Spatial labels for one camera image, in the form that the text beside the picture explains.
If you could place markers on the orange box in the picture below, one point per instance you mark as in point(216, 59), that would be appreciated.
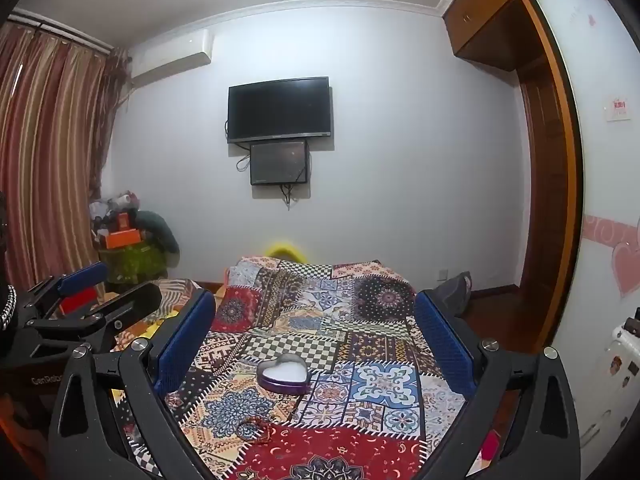
point(122, 239)

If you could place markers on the striped red curtain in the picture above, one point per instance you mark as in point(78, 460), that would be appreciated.
point(45, 160)

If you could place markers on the white air conditioner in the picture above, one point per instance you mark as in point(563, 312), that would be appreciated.
point(172, 55)

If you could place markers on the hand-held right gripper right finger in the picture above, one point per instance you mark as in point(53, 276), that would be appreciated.
point(445, 345)

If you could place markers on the dark green plush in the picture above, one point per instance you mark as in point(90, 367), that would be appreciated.
point(160, 235)

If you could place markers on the small wall label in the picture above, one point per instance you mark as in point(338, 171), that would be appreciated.
point(618, 108)

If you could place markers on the yellow rounded object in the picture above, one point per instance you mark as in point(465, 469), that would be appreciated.
point(285, 251)

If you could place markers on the red packet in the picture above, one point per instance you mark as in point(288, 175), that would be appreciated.
point(490, 447)

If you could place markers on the small black wall monitor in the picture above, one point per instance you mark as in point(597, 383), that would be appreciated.
point(278, 162)

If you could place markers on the wooden overhead cabinet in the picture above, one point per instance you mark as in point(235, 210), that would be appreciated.
point(495, 10)

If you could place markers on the patchwork patterned blanket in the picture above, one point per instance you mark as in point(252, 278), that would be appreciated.
point(325, 320)

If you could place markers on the dark grey bag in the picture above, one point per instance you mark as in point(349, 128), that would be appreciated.
point(455, 292)

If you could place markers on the orange striped cloth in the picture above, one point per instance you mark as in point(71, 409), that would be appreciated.
point(177, 292)

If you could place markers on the pink heart wall decal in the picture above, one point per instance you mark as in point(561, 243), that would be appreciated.
point(625, 265)

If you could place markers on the purple heart-shaped tin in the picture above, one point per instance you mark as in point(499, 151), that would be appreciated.
point(284, 372)

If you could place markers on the large black wall television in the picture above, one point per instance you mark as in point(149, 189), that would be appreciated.
point(280, 109)

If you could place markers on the white object with stickers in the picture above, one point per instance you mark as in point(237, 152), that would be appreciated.
point(625, 375)

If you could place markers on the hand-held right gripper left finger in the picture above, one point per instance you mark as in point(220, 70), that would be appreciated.
point(184, 342)

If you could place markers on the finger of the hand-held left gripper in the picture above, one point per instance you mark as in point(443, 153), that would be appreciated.
point(82, 278)
point(127, 307)

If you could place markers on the brown wooden door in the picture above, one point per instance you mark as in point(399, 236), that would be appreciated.
point(540, 200)

